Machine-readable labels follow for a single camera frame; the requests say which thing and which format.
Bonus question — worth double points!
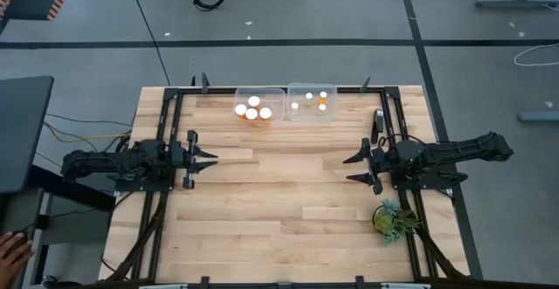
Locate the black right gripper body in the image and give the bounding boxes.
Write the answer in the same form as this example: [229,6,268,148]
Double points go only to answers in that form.
[362,137,401,196]

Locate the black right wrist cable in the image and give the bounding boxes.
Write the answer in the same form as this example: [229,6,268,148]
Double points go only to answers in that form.
[378,133,424,150]

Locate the yellow cable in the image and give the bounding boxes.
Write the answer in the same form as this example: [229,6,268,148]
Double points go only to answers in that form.
[42,120,132,144]

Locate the person's hand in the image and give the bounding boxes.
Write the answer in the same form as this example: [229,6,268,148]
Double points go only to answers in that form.
[0,231,35,289]

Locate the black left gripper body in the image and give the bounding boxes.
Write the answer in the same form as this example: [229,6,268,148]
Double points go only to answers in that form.
[167,129,200,190]

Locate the white floor cable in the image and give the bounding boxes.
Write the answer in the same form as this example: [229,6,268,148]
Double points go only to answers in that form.
[513,42,559,67]

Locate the artificial succulent plant in pot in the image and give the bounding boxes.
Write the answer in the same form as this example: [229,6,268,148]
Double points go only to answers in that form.
[371,197,423,247]

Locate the black desk foot bar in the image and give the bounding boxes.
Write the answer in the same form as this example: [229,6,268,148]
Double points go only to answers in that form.
[26,164,117,212]

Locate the small black oblong device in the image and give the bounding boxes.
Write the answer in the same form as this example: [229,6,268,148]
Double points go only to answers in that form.
[370,108,385,145]

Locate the clear plastic bin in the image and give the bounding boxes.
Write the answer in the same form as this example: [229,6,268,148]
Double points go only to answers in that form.
[232,86,287,127]
[286,82,339,123]

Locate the black aluminium table frame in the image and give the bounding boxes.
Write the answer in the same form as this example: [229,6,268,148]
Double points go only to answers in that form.
[102,86,471,289]

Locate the long black floor cable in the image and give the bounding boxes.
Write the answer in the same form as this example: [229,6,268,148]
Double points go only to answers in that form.
[126,0,171,87]

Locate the black desk top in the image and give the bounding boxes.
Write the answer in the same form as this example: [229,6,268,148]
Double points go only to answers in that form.
[0,75,55,194]

